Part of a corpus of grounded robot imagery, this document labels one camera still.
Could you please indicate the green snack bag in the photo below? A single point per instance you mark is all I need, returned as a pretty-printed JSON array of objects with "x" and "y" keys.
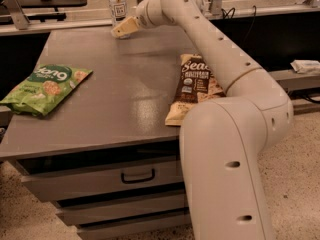
[{"x": 46, "y": 87}]

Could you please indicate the grey drawer cabinet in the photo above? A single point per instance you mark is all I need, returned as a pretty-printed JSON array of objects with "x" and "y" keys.
[{"x": 112, "y": 123}]

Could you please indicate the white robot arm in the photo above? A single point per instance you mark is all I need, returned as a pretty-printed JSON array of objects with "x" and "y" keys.
[{"x": 221, "y": 138}]

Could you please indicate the dark tray table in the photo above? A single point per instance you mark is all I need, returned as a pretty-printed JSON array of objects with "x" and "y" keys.
[{"x": 53, "y": 7}]

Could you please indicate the clear plastic water bottle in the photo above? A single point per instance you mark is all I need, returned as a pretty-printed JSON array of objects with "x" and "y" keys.
[{"x": 118, "y": 9}]

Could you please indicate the metal frame post left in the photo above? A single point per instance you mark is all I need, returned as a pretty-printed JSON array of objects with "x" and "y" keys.
[{"x": 20, "y": 21}]

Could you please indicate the white wipes packet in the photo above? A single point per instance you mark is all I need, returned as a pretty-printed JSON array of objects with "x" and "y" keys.
[{"x": 306, "y": 66}]

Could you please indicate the sea salt chips bag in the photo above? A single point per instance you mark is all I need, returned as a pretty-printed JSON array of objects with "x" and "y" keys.
[{"x": 196, "y": 84}]

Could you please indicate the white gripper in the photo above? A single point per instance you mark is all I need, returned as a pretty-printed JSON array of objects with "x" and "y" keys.
[{"x": 143, "y": 18}]

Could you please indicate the black drawer handle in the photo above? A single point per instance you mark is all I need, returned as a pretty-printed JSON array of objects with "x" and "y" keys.
[{"x": 139, "y": 178}]

